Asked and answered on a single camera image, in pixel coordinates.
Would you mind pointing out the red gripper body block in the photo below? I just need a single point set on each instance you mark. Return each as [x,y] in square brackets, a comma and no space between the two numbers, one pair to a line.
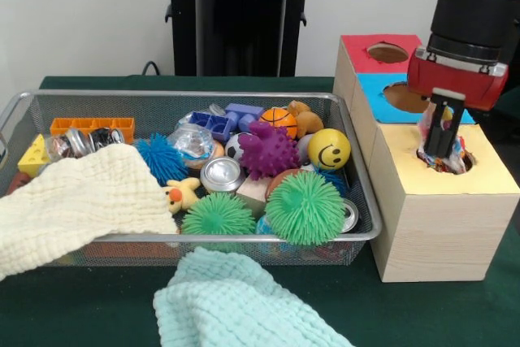
[455,79]

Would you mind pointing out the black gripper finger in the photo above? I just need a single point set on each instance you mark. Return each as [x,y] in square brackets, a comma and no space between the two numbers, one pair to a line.
[449,127]
[433,123]

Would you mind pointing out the multicolour patchwork print cloth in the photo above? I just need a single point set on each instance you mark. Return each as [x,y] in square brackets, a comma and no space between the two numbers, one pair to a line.
[459,158]

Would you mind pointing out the green spiky ball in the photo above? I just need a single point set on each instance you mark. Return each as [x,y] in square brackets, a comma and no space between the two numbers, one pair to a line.
[218,215]
[305,207]

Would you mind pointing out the mint green knitted cloth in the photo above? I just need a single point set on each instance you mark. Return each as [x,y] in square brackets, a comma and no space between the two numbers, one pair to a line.
[236,302]

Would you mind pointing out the cream knitted cloth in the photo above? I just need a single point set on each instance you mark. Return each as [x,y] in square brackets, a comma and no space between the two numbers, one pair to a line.
[73,205]

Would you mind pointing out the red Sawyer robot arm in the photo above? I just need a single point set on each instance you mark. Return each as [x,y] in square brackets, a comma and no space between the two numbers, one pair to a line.
[475,6]

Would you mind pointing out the wooden box with three holes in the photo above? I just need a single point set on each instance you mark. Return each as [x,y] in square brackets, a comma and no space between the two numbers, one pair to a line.
[439,233]

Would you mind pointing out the yellow smiley face ball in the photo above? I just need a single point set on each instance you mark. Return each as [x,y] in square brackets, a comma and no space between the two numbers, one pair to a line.
[328,149]

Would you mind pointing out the silver drink can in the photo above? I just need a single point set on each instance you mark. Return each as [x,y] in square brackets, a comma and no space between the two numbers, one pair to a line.
[350,217]

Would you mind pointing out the orange toy basketball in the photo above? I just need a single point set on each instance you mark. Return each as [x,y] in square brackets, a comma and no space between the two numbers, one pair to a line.
[279,122]

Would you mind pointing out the brown toy football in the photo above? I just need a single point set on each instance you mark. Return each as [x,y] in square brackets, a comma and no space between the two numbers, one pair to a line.
[279,179]

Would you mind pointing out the purple spiky ball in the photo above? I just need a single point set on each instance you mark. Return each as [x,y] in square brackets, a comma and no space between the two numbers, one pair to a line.
[269,150]

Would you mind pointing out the yellow duck plush toy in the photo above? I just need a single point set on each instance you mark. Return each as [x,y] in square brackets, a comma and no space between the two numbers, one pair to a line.
[184,194]

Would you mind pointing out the blue spiky ball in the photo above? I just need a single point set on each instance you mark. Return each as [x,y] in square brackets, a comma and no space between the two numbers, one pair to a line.
[161,158]

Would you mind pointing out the orange plastic tray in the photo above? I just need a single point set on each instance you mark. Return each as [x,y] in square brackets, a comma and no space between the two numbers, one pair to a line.
[89,126]

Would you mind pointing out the yellow cheese wedge toy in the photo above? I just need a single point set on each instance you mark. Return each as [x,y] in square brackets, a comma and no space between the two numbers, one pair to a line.
[32,156]

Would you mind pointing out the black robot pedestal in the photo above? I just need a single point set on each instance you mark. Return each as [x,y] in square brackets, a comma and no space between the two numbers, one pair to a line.
[236,22]

